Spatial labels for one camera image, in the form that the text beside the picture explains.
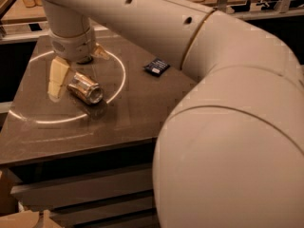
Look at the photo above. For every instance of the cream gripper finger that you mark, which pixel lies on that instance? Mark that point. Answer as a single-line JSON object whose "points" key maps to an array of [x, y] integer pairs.
{"points": [[60, 71], [100, 52]]}

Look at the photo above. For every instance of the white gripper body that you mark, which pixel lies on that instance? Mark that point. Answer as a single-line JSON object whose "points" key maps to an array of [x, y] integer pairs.
{"points": [[73, 47]]}

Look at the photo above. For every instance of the orange soda can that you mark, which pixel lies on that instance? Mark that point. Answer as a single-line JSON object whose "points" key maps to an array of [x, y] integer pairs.
{"points": [[85, 88]]}

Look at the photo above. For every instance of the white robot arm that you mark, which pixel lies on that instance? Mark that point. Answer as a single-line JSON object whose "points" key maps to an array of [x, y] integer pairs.
{"points": [[230, 155]]}

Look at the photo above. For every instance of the green soda can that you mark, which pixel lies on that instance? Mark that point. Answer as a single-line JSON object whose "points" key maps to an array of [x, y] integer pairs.
{"points": [[86, 60]]}

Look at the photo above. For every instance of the blue snack packet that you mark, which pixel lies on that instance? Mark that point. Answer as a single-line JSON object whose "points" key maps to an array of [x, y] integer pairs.
{"points": [[156, 67]]}

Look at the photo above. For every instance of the right orange jar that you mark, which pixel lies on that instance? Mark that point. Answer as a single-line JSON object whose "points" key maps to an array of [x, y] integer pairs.
{"points": [[38, 2]]}

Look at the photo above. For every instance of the grey drawer cabinet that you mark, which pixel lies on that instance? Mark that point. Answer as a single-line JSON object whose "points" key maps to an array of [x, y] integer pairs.
{"points": [[42, 140]]}

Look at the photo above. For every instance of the top grey drawer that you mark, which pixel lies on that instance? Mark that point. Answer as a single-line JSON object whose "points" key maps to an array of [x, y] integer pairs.
{"points": [[86, 188]]}

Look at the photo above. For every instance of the grey drawer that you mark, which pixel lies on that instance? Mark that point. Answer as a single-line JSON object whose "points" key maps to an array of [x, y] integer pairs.
{"points": [[144, 219], [86, 188], [103, 209]]}

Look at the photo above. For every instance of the middle grey drawer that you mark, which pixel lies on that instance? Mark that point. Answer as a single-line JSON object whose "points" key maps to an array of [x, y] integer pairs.
{"points": [[103, 209]]}

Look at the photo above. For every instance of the bottom grey drawer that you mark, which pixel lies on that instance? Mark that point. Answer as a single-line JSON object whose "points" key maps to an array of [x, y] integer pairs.
{"points": [[144, 219]]}

